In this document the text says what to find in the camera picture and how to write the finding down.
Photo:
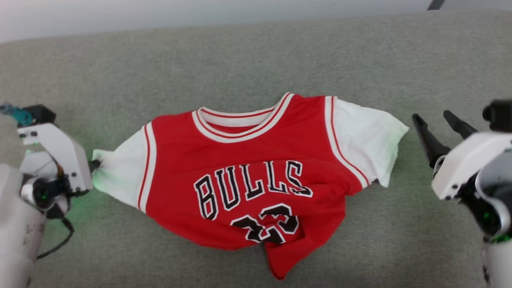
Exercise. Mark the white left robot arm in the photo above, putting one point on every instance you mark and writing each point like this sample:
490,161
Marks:
16,240

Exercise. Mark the red Bulls basketball jersey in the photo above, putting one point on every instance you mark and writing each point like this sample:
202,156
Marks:
248,152

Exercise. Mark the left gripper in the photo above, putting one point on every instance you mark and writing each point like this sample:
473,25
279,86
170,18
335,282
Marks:
44,194

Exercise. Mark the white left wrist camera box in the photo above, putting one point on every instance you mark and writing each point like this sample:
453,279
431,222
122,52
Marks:
68,156

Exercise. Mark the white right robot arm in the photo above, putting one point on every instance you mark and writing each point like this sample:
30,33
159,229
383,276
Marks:
498,268

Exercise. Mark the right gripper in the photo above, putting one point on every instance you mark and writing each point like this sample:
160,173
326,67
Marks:
490,208

